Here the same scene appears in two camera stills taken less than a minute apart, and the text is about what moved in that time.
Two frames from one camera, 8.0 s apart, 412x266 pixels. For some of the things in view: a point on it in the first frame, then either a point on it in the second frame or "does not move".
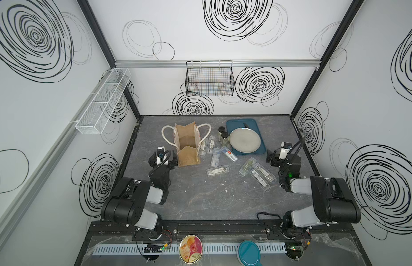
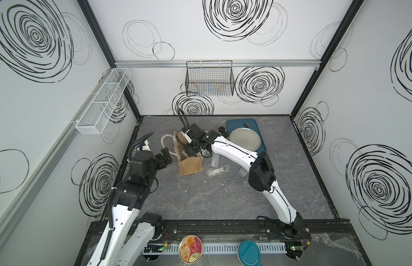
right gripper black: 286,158 -> 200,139
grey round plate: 245,140 does not move
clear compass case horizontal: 217,170 does not move
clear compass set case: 215,158 does not move
